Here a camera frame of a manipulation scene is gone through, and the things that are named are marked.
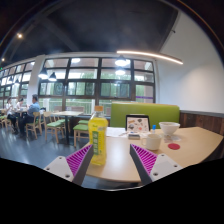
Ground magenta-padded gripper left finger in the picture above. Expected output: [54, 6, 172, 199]
[43, 143, 95, 187]

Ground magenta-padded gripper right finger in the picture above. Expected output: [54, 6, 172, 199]
[129, 143, 185, 186]

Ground yellow drink bottle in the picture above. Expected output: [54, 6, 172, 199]
[87, 105, 110, 167]

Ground white ribbed mug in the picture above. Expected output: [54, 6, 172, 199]
[140, 133, 163, 151]

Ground small black box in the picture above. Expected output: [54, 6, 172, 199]
[127, 132, 141, 140]

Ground flat round red coaster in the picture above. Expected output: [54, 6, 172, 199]
[167, 142, 181, 151]

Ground black-framed tablet with pictures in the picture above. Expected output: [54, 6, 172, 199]
[125, 114, 151, 134]

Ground white bowl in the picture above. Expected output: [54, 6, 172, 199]
[158, 121, 181, 136]

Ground wooden chairs with green seats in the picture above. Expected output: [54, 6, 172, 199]
[0, 109, 91, 148]

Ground white paper sheet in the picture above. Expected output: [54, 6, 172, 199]
[105, 126, 129, 138]

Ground light wooden dining table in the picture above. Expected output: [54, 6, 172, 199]
[51, 110, 84, 144]

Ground green upholstered bench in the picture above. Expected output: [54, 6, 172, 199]
[109, 101, 181, 129]

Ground person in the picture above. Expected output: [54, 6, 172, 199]
[18, 93, 42, 136]
[3, 97, 16, 126]
[14, 97, 28, 118]

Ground curved linear ceiling light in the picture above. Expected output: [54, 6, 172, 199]
[116, 49, 184, 66]

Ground black-framed window wall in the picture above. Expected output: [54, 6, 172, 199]
[0, 57, 157, 116]

